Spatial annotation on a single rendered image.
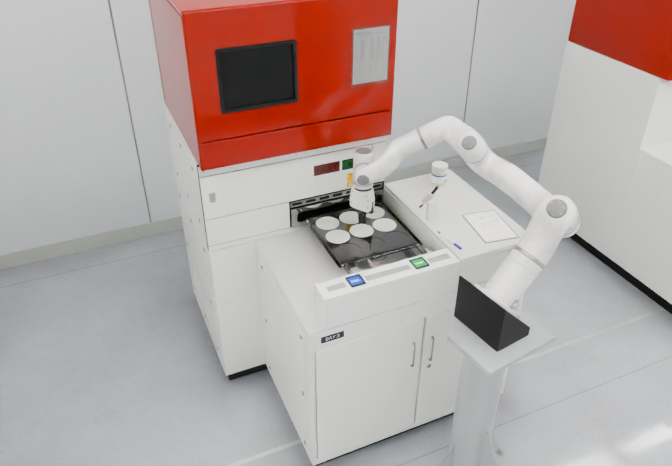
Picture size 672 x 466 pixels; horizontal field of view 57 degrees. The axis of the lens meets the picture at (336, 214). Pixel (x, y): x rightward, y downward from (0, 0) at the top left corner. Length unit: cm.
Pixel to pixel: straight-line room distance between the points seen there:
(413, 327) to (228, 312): 88
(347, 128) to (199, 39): 70
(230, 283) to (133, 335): 95
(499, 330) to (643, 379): 148
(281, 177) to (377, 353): 80
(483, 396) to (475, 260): 50
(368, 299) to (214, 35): 106
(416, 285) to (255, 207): 75
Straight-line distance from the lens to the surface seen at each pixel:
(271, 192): 258
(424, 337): 252
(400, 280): 225
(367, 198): 253
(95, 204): 415
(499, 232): 254
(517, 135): 530
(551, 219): 215
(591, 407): 330
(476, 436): 262
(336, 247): 249
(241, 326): 295
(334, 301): 217
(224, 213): 257
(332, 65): 240
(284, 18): 228
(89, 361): 350
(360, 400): 259
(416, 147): 243
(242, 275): 277
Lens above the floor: 235
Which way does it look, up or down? 33 degrees down
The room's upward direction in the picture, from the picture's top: straight up
